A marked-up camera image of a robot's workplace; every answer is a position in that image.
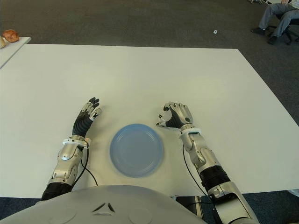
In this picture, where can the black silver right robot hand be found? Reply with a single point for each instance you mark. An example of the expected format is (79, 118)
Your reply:
(181, 115)

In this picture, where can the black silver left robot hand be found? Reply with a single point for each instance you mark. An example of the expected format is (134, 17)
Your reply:
(81, 124)

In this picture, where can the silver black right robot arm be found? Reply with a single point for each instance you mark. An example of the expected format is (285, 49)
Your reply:
(210, 168)

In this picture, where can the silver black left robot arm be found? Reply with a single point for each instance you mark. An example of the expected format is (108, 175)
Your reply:
(67, 158)

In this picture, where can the blue plastic plate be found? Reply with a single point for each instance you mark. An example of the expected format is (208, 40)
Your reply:
(137, 150)

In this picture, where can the grey robot torso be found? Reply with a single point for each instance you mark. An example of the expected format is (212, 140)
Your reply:
(105, 207)

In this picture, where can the red-brown bread roll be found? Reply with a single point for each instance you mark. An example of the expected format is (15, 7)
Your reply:
(10, 36)

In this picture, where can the seated person in jeans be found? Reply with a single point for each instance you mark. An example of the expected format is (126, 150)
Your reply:
(268, 14)

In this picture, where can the black office chair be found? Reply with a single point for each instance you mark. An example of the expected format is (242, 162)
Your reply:
(288, 35)

